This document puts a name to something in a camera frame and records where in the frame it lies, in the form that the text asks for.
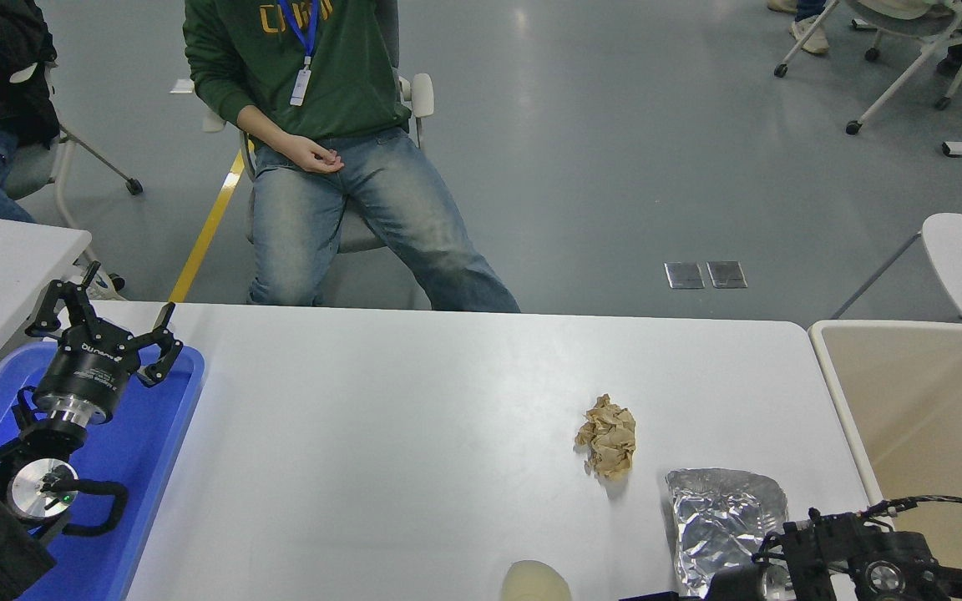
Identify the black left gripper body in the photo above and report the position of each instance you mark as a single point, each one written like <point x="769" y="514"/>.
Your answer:
<point x="88" y="367"/>

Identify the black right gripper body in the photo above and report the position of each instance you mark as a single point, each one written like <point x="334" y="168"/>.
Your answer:
<point x="736" y="584"/>

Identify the white paper cup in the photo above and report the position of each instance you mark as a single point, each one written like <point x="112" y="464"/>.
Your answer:
<point x="535" y="584"/>

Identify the tan paper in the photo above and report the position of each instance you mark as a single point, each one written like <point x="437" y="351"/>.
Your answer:
<point x="610" y="438"/>

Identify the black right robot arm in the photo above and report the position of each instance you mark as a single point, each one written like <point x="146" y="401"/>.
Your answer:
<point x="882" y="559"/>

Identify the person's right hand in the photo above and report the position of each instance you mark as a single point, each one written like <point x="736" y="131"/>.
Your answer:
<point x="310" y="154"/>

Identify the blue plastic tray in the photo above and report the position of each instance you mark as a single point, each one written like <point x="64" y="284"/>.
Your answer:
<point x="139" y="467"/>

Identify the white paper scrap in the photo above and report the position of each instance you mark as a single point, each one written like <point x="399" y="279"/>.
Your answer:
<point x="183" y="86"/>

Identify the large pale bin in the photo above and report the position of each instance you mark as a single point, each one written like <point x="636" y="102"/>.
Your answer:
<point x="932" y="417"/>

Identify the metal floor plate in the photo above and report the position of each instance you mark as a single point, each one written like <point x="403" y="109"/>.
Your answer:
<point x="684" y="275"/>
<point x="726" y="274"/>

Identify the white-framed wheeled chair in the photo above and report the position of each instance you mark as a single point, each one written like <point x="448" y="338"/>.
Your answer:
<point x="890" y="25"/>

